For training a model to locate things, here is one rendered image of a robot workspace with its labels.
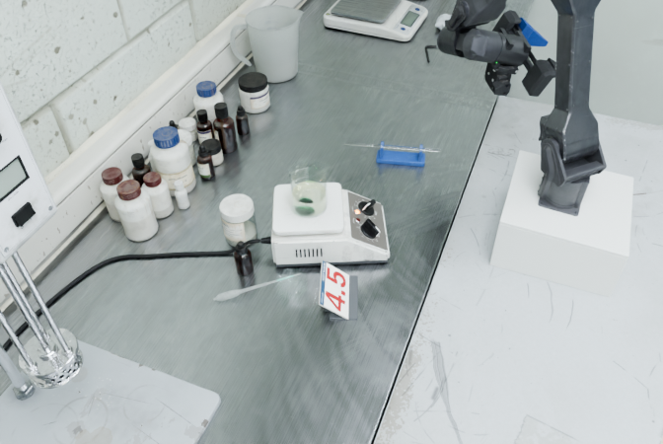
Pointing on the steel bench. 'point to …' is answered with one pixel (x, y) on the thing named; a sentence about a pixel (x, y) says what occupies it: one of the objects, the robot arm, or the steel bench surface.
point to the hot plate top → (330, 220)
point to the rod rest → (401, 158)
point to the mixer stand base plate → (109, 407)
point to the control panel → (365, 220)
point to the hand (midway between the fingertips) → (542, 55)
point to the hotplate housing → (325, 247)
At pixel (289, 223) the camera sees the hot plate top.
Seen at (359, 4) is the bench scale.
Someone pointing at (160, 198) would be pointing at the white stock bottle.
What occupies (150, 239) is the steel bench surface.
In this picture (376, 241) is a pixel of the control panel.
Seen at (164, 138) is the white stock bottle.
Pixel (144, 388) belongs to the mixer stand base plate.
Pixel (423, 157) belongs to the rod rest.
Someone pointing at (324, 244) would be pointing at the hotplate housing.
